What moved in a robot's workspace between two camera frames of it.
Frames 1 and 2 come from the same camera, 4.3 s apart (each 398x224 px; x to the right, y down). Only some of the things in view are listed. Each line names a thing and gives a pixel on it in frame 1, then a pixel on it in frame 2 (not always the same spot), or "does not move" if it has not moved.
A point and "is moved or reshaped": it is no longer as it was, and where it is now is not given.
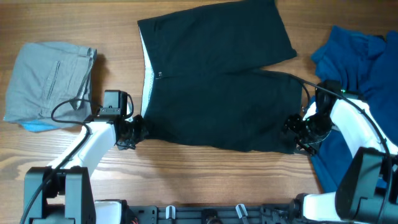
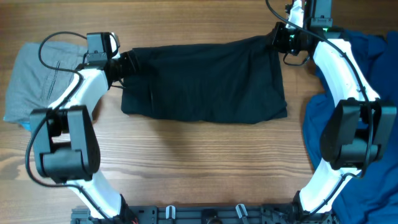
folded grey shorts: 45,74 does not move
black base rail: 254,214 does not move
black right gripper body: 309,130 → 285,40
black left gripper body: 137,131 → 125,65
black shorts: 209,81 is moved or reshaped
